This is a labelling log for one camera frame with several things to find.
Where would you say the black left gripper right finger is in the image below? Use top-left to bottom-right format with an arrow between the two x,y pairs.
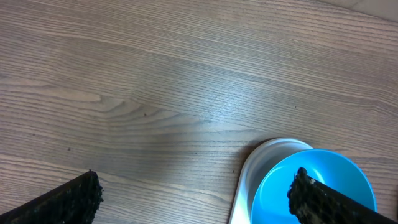
287,167 -> 397,224

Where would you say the white kitchen scale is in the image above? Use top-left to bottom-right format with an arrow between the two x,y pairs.
229,138 -> 313,224

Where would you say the cardboard backdrop panel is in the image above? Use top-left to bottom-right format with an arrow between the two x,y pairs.
319,0 -> 398,22

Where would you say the teal blue bowl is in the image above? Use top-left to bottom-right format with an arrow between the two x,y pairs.
251,149 -> 377,224

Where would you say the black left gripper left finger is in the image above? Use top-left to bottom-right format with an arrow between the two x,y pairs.
1,170 -> 103,224

